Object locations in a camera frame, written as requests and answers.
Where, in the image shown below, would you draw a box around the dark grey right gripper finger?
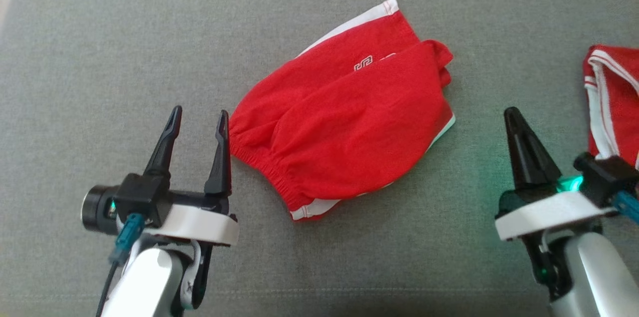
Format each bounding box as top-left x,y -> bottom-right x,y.
503,106 -> 539,191
512,106 -> 563,188

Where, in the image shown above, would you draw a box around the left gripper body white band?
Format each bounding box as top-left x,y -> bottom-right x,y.
114,173 -> 240,247

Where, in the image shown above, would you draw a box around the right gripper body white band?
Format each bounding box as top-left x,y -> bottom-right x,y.
495,152 -> 639,242

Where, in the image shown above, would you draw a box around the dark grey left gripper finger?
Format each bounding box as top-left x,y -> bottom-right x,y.
204,110 -> 233,196
144,105 -> 183,177

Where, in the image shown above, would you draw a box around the red Bulls basketball jersey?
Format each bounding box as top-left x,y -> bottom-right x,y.
583,45 -> 639,171

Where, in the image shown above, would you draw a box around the red shorts with white trim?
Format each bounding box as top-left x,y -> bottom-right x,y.
229,0 -> 456,222

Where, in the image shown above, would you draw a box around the left blue connector cable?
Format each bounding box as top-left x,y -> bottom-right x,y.
96,213 -> 146,317

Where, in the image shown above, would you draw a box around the blue connector cable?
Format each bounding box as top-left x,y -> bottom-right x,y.
96,213 -> 146,317
612,191 -> 639,224

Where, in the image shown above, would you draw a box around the right blue connector cable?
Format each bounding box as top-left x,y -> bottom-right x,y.
612,191 -> 639,224

